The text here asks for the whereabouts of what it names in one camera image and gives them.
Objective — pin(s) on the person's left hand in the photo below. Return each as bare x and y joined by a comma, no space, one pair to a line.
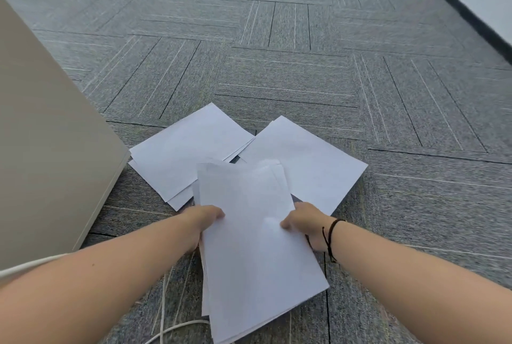
200,217

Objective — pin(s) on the pile of white papers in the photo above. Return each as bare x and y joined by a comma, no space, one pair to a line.
248,235

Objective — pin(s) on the person's right forearm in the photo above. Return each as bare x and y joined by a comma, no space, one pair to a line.
420,295

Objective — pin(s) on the person's right hand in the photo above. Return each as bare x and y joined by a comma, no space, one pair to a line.
312,223

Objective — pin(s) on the beige wooden desk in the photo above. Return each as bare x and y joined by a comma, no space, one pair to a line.
48,155

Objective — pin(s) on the person's left forearm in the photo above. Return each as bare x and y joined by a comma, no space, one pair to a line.
80,295

